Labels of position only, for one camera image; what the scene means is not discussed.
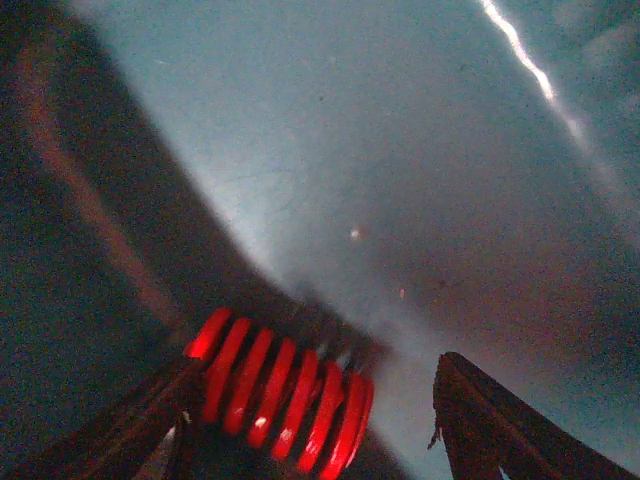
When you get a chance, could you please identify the red coil spring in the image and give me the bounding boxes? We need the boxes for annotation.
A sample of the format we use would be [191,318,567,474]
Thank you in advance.
[184,308,375,479]

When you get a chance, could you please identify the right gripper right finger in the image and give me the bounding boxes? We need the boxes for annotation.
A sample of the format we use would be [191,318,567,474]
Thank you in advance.
[429,352,635,479]

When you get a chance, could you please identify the teal plastic tray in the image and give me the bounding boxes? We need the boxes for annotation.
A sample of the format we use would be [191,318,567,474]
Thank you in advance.
[1,1,639,479]

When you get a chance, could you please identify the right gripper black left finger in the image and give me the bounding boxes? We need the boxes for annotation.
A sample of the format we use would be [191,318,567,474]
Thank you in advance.
[9,357,204,479]

